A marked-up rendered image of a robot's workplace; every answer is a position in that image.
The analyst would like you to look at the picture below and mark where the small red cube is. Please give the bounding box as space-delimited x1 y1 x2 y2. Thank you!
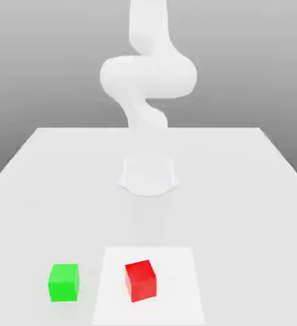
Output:
124 259 157 303

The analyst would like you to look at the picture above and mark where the small green cube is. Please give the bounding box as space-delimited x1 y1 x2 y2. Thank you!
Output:
47 263 80 303

